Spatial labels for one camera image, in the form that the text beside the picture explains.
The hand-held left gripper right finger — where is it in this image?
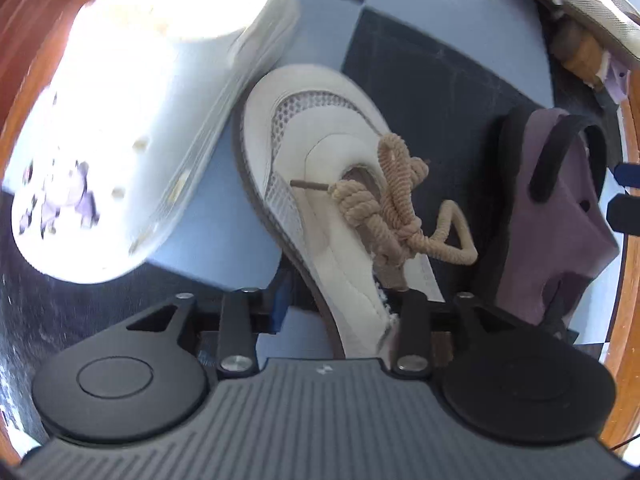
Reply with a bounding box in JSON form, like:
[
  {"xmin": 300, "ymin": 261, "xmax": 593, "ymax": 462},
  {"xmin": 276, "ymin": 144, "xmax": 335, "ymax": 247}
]
[{"xmin": 392, "ymin": 290, "xmax": 508, "ymax": 380}]

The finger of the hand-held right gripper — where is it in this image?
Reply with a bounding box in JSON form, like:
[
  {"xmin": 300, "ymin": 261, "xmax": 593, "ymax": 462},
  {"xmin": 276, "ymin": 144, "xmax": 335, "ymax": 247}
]
[
  {"xmin": 606, "ymin": 195, "xmax": 640, "ymax": 233},
  {"xmin": 615, "ymin": 162, "xmax": 640, "ymax": 187}
]

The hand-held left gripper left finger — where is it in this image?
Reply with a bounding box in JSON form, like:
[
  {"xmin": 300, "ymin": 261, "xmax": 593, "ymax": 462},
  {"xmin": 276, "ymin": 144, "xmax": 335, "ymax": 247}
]
[{"xmin": 125, "ymin": 270, "xmax": 292, "ymax": 378}]

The beige mesh sneaker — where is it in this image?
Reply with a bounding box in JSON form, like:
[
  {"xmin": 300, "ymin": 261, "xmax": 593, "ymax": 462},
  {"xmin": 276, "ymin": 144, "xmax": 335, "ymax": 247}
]
[
  {"xmin": 515, "ymin": 0, "xmax": 640, "ymax": 86},
  {"xmin": 232, "ymin": 62, "xmax": 481, "ymax": 361}
]

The white clog with purple charms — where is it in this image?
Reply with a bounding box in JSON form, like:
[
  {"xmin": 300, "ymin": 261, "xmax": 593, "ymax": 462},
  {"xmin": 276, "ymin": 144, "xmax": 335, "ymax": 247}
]
[{"xmin": 10, "ymin": 0, "xmax": 301, "ymax": 286}]

